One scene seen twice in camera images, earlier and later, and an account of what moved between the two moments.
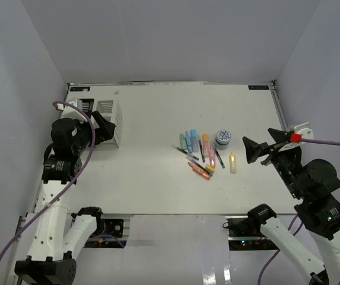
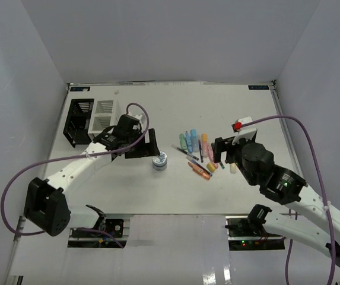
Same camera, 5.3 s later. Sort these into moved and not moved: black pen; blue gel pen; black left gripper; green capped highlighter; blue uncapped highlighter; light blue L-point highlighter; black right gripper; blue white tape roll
Moved: black right gripper; blue white tape roll; black left gripper
Not moved: blue uncapped highlighter; blue gel pen; light blue L-point highlighter; black pen; green capped highlighter
